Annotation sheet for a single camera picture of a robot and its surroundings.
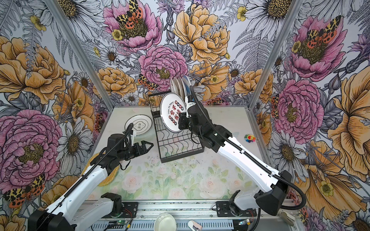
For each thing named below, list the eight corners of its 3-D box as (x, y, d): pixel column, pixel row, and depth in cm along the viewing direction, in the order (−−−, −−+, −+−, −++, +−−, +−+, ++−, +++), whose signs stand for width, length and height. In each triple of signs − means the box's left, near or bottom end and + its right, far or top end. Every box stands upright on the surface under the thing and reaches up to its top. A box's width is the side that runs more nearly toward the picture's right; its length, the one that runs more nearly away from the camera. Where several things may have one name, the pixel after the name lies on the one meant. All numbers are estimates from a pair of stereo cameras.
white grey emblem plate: (122, 135, 105) (121, 133, 103) (129, 116, 117) (128, 114, 116) (149, 135, 105) (149, 133, 104) (153, 116, 117) (153, 114, 116)
